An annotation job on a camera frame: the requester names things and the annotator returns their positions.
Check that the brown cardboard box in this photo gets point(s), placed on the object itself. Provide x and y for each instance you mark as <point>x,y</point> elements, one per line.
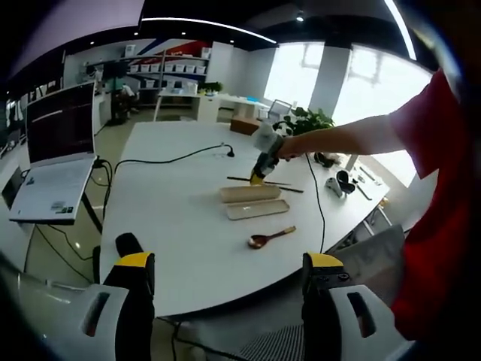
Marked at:
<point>244,126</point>

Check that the small green plant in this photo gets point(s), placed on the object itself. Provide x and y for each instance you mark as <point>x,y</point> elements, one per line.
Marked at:
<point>211,87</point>

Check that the beige cutlery case base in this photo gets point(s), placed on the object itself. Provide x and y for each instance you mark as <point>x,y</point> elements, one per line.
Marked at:
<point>248,193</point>

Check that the potted green plant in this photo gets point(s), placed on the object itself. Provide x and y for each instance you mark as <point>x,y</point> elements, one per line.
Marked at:
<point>312,120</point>

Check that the shelf with white bins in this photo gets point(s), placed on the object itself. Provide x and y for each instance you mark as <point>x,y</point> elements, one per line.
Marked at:
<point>169,69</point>

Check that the person's red shirt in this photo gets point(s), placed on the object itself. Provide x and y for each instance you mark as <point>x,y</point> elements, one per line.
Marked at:
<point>432,188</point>

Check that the white mesh chair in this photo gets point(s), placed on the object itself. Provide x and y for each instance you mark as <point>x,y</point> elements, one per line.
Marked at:
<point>280,108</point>

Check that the beige cutlery case lid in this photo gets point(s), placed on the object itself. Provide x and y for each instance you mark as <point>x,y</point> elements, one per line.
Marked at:
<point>259,210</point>

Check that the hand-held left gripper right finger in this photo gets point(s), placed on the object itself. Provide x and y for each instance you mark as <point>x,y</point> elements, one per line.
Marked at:
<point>319,316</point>

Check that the person's right hand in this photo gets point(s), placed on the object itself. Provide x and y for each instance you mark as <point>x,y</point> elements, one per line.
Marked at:
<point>289,150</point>

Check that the white laptop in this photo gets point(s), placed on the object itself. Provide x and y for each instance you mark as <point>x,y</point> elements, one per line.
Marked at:
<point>56,150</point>

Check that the black monitor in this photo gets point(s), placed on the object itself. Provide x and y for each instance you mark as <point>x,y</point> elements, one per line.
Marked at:
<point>114,73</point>

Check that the white side desk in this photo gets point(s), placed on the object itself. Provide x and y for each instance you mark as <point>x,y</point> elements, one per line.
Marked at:
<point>210,103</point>

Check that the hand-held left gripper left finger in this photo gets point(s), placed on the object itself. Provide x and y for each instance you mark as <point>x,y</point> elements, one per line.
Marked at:
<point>139,312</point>

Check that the white ceiling light strip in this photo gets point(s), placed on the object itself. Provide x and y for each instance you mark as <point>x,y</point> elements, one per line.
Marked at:
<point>210,25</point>

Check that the dark wooden chopstick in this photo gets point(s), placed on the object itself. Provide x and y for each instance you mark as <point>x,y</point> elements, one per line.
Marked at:
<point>238,178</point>
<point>294,189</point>

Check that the white hand controller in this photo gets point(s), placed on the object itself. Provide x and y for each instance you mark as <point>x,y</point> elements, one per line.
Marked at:
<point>333,187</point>

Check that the brown wooden spoon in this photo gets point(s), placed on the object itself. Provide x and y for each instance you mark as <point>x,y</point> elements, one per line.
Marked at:
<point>259,240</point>

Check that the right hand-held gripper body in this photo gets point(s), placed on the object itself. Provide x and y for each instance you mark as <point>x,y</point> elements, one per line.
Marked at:
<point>267,144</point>

